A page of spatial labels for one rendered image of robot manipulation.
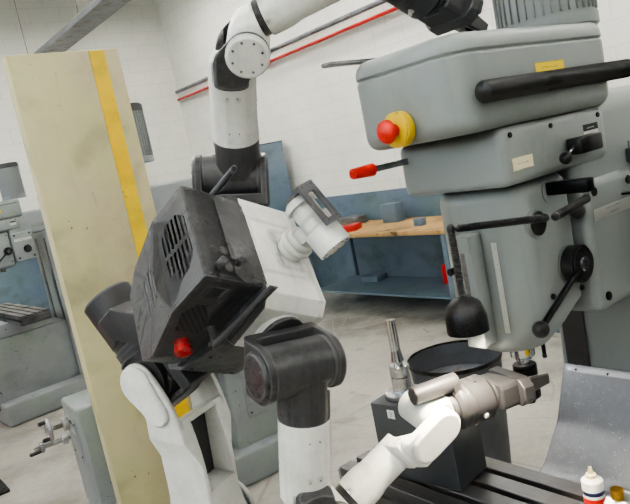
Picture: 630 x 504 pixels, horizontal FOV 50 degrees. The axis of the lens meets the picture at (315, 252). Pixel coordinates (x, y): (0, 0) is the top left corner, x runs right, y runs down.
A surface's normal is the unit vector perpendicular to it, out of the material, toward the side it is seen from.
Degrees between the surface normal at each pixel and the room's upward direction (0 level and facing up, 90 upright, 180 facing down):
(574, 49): 90
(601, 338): 90
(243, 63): 120
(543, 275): 90
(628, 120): 90
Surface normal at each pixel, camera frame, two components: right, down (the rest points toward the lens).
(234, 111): 0.06, 0.61
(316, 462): 0.42, 0.18
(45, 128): 0.61, -0.01
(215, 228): 0.61, -0.61
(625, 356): -0.77, 0.24
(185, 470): -0.47, 0.22
